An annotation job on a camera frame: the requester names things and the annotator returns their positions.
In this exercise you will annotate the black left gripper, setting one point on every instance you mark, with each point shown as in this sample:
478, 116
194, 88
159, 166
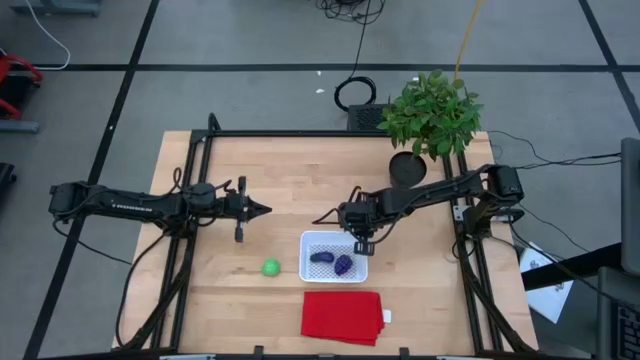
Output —
240, 207

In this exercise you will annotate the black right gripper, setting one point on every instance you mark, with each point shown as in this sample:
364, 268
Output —
361, 215

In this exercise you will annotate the dark purple eggplant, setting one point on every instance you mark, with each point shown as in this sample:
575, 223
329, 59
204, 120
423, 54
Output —
322, 257

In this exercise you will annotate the purple eggplant toy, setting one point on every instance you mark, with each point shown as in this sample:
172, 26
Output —
343, 265

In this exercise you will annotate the green round produce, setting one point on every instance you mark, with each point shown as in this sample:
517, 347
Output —
270, 267

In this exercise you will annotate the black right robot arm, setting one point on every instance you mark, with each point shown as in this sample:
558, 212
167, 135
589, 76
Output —
440, 190

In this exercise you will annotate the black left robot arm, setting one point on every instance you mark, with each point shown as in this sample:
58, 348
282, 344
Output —
130, 205

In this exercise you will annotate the white perforated plastic basket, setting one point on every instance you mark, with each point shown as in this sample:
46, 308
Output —
327, 274

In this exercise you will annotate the red folded cloth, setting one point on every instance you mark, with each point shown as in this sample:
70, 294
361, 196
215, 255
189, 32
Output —
340, 317

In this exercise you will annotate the black vented box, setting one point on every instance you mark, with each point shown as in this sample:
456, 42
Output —
367, 117

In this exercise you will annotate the green potted plant black pot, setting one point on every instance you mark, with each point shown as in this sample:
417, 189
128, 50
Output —
430, 115

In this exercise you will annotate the white printed paper sheet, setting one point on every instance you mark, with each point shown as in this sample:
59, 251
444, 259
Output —
550, 295

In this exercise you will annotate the black desk bar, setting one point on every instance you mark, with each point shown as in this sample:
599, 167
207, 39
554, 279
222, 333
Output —
570, 267

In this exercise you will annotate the grey metal base bar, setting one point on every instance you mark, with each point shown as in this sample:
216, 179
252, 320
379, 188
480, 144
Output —
17, 126
55, 6

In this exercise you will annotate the grey monitor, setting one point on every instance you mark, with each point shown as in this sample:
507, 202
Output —
631, 205

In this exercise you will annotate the black keyboard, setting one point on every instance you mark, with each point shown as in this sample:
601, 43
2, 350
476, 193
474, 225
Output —
629, 332

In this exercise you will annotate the black metal table frame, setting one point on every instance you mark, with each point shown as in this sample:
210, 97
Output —
325, 133

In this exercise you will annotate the red metal cart frame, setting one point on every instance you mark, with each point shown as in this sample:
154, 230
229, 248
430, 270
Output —
15, 61

